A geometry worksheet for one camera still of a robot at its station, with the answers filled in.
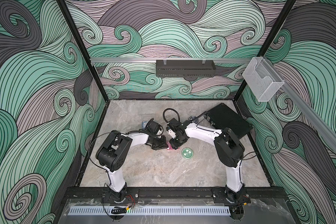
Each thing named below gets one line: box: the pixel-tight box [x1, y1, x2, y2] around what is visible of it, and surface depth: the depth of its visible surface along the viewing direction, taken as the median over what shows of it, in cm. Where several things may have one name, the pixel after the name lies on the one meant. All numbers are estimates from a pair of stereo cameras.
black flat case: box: [204, 102, 253, 139], surface depth 103 cm
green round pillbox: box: [182, 147, 194, 160], surface depth 90 cm
